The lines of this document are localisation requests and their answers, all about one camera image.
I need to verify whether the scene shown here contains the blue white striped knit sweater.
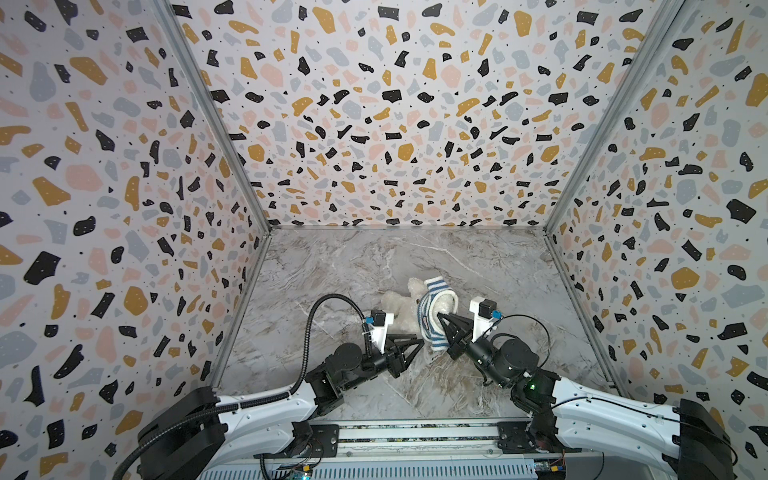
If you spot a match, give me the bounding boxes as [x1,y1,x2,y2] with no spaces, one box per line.
[417,276,459,352]

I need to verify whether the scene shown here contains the white fluffy teddy bear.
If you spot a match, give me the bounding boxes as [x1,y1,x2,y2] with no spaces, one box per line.
[380,278,430,346]

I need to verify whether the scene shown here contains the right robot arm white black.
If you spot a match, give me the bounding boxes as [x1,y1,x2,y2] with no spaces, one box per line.
[437,313,738,479]

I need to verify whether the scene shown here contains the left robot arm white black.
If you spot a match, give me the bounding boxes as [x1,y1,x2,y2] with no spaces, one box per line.
[138,334,424,479]

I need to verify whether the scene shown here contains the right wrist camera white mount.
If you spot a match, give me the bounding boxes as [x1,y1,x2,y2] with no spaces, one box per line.
[469,297,502,342]

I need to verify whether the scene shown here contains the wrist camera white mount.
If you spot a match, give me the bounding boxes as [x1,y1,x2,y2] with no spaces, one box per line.
[365,309,394,354]
[469,297,502,342]

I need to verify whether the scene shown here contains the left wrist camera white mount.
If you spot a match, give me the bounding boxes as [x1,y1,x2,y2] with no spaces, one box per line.
[365,309,394,354]

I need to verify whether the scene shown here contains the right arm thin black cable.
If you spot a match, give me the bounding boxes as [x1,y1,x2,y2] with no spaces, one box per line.
[491,314,739,475]

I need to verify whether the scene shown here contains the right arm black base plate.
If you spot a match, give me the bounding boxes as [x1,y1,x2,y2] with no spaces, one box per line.
[497,410,580,454]

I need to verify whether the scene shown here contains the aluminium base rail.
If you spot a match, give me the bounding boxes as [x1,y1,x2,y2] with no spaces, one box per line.
[209,417,562,467]

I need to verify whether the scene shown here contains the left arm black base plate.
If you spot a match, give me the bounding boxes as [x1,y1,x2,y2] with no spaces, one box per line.
[268,421,340,458]

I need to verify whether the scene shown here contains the grey vented cable duct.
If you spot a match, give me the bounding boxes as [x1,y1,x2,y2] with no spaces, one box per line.
[203,460,538,480]

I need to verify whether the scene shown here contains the black corrugated cable conduit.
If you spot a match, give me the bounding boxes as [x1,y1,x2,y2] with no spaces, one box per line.
[112,293,373,480]

